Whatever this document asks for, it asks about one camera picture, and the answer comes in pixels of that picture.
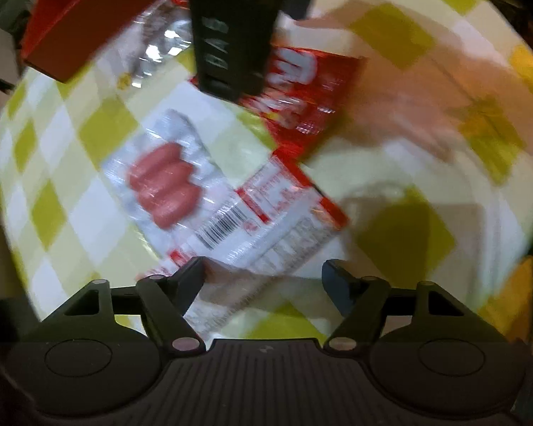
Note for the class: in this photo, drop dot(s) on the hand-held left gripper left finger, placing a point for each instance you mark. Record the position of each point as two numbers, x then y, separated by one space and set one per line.
189 282

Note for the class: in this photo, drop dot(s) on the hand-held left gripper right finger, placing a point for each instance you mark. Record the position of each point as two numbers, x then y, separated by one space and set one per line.
337 282

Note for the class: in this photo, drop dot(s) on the white sausage packet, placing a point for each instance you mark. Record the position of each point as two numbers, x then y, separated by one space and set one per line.
213 204

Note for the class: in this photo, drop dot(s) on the red snack packet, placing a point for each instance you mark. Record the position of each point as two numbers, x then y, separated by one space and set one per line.
306 97

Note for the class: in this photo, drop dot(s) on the red cardboard box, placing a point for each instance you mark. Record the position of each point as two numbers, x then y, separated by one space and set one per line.
71 17

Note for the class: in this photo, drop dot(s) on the person's right hand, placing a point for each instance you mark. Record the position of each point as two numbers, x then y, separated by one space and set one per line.
391 84

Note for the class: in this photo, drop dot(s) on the clear plastic packet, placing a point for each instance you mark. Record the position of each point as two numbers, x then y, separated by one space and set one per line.
160 44

